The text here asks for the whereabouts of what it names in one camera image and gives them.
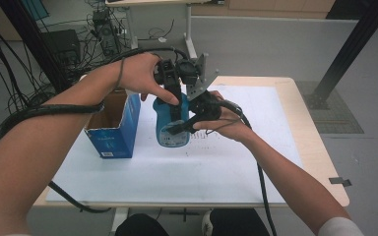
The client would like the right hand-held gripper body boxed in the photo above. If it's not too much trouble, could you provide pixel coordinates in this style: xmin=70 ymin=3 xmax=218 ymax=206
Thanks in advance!
xmin=184 ymin=69 xmax=226 ymax=124

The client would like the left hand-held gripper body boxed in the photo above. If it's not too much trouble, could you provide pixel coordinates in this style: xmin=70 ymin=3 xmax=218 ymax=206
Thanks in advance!
xmin=154 ymin=52 xmax=210 ymax=96

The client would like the blue plastic bottle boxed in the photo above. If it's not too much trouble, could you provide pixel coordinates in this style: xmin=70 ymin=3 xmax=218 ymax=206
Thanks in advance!
xmin=152 ymin=91 xmax=192 ymax=148

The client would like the blue cardboard box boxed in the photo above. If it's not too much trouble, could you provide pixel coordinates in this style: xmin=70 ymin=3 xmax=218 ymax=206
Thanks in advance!
xmin=83 ymin=88 xmax=143 ymax=160

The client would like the person's left hand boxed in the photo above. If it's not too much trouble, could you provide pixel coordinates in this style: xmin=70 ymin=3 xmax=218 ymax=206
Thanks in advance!
xmin=116 ymin=52 xmax=181 ymax=107

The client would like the person's right hand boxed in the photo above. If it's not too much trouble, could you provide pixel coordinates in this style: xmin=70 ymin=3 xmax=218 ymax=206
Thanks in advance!
xmin=192 ymin=90 xmax=254 ymax=143

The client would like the white background desk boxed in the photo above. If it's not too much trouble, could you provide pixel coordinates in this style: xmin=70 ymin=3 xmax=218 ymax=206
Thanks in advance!
xmin=104 ymin=0 xmax=225 ymax=64

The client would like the white table mat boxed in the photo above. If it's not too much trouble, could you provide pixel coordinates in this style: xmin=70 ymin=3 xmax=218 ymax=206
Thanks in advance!
xmin=45 ymin=84 xmax=305 ymax=205

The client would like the person's left leg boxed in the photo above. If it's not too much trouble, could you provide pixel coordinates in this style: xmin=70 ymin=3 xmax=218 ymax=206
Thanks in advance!
xmin=114 ymin=212 xmax=172 ymax=236

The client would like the person's leg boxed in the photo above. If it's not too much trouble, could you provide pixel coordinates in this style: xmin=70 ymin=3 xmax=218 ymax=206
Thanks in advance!
xmin=202 ymin=207 xmax=273 ymax=236
xmin=114 ymin=212 xmax=172 ymax=236

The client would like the black box on floor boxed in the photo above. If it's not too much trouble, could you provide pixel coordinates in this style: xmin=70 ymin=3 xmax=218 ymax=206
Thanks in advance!
xmin=40 ymin=29 xmax=82 ymax=65

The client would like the person's right leg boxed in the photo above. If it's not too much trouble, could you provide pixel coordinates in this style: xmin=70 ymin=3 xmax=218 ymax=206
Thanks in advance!
xmin=202 ymin=207 xmax=273 ymax=236

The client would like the white table leg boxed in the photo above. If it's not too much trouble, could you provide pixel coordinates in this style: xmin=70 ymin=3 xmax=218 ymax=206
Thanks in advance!
xmin=110 ymin=206 xmax=130 ymax=233

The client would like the dark floor mat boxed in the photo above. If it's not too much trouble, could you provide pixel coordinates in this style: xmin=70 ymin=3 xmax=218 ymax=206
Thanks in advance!
xmin=294 ymin=80 xmax=365 ymax=135

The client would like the grey tape piece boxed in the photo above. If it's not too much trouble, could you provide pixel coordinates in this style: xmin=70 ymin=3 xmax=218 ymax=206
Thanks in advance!
xmin=328 ymin=176 xmax=352 ymax=188

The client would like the black right wrist strap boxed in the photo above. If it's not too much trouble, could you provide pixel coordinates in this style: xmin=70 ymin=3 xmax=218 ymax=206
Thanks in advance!
xmin=204 ymin=117 xmax=241 ymax=137

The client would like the black wrist strap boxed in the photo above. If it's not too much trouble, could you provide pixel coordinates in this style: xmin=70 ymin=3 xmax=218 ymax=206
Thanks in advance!
xmin=115 ymin=56 xmax=126 ymax=90
xmin=204 ymin=117 xmax=241 ymax=137

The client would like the black left wrist strap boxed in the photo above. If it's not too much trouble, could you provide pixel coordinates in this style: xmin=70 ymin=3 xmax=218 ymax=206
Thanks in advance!
xmin=115 ymin=56 xmax=126 ymax=90

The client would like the black corrugated right gripper cable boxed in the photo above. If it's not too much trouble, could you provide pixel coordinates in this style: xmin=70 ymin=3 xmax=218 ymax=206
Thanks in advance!
xmin=221 ymin=98 xmax=279 ymax=236

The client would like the black frame post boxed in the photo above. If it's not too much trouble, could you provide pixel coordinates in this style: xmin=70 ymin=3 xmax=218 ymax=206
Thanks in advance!
xmin=304 ymin=0 xmax=378 ymax=111
xmin=0 ymin=0 xmax=72 ymax=96

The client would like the tangle of black cables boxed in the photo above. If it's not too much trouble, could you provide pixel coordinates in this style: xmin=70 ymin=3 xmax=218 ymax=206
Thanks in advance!
xmin=0 ymin=0 xmax=67 ymax=159

